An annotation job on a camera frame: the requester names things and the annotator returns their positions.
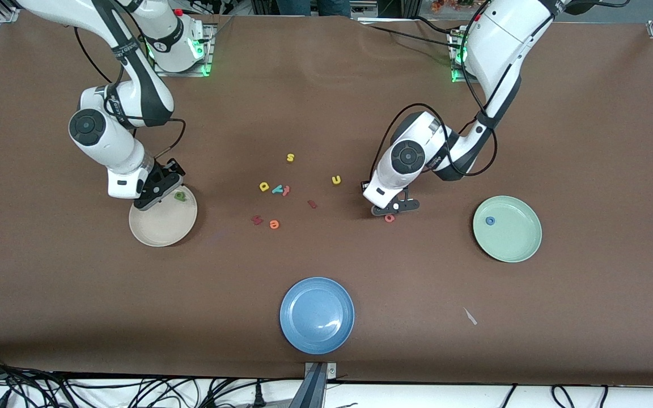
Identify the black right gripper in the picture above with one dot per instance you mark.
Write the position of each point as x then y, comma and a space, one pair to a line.
163, 177

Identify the teal foam letter y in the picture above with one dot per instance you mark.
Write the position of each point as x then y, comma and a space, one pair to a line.
277, 190

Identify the yellow foam letter d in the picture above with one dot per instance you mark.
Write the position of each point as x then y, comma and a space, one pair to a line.
262, 187

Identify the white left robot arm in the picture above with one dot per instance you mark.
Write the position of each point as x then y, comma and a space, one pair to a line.
406, 158

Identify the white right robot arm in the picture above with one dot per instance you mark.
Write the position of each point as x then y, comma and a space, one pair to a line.
105, 136

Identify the beige brown plate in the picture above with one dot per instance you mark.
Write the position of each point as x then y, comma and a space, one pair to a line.
162, 226

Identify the brown paper table cover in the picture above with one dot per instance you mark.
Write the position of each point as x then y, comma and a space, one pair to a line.
360, 113

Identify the dark red foam letter z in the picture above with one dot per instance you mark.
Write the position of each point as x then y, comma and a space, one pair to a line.
257, 220

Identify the blue plate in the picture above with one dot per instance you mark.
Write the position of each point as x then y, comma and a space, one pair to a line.
317, 315

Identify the pale green plate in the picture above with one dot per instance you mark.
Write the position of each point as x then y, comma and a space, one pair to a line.
511, 238

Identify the small white paper scrap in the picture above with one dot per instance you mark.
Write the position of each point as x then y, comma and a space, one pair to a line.
470, 316

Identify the person in blue jeans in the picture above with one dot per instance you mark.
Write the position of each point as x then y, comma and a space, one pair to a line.
312, 5

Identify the orange artificial flowers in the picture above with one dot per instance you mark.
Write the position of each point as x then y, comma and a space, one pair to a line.
445, 5

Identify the black power plug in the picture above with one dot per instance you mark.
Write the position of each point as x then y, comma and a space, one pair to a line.
258, 396

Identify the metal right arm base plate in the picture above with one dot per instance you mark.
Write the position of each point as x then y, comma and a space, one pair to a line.
208, 56

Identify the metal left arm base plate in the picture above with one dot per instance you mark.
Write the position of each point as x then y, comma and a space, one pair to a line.
456, 78

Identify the grey metal camera mount post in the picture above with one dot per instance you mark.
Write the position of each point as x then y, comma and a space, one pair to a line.
315, 388

